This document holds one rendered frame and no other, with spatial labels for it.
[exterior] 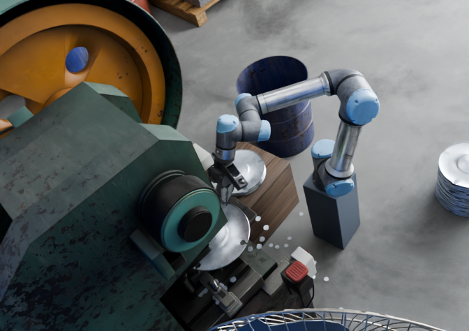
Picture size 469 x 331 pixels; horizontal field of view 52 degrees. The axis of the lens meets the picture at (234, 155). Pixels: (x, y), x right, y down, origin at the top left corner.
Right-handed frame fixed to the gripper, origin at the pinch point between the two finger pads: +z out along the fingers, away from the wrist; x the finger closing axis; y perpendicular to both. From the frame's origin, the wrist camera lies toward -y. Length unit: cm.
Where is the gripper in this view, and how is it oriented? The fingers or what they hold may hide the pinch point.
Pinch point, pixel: (225, 202)
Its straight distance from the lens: 187.5
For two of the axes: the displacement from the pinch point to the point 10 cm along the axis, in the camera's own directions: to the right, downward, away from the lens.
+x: -7.3, 3.1, -6.1
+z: -0.7, 8.5, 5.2
